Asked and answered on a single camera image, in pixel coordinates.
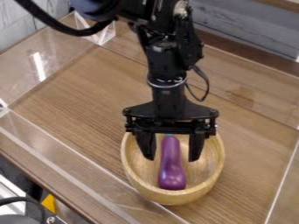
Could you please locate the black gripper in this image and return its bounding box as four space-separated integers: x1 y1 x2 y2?
123 86 219 162

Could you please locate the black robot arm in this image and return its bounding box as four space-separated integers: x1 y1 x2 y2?
70 0 219 162

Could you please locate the purple toy eggplant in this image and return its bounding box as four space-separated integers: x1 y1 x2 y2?
158 135 187 191

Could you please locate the brown wooden bowl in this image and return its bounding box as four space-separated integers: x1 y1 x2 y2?
120 132 226 206

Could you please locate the black cable bottom left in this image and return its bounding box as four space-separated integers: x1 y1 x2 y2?
0 195 44 224

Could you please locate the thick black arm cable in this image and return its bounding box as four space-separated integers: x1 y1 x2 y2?
14 0 118 38

